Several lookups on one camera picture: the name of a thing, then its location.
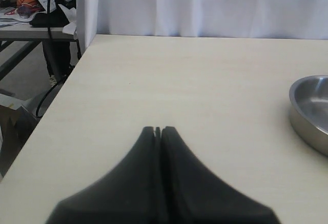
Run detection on stainless steel round bowl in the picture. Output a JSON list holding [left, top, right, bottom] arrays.
[[289, 75, 327, 156]]

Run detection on grey background side table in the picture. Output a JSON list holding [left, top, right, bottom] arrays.
[[1, 25, 78, 80]]

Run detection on orange mini basketball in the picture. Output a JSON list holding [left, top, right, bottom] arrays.
[[16, 0, 38, 7]]

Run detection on white curtain backdrop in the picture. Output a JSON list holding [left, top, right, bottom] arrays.
[[77, 0, 327, 47]]

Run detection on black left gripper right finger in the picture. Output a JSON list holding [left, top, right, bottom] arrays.
[[160, 127, 280, 223]]

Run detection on brown cardboard box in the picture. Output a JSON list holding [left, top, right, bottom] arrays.
[[1, 106, 38, 177]]

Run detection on white papers on table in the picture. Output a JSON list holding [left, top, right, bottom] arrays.
[[0, 0, 77, 36]]

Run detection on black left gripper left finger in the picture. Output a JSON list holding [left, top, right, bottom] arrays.
[[47, 127, 167, 223]]

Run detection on black cable loop on floor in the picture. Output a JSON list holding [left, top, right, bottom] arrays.
[[35, 75, 68, 119]]

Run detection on black cloth on table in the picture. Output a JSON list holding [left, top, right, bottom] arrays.
[[29, 10, 69, 28]]

